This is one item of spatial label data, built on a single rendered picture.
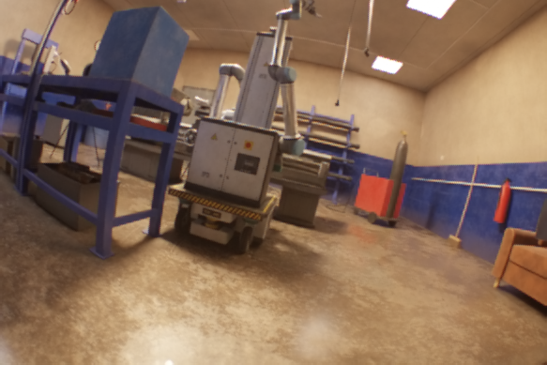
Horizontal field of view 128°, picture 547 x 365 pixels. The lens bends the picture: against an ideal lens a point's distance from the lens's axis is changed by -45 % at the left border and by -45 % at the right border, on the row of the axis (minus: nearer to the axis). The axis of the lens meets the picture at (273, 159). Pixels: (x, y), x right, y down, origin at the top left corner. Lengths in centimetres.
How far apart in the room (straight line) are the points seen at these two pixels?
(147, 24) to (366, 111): 576
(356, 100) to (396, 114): 113
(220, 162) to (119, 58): 93
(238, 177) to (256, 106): 73
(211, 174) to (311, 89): 502
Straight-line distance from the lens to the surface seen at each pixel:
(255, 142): 162
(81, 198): 152
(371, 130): 635
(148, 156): 350
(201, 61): 746
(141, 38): 125
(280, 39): 214
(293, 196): 283
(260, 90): 214
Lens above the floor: 65
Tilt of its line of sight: level
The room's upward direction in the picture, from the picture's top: 13 degrees clockwise
